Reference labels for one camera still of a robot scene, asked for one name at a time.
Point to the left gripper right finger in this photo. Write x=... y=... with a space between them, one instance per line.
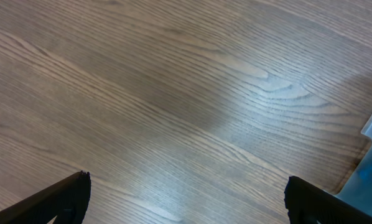
x=307 y=204

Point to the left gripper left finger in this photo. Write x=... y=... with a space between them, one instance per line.
x=63 y=202

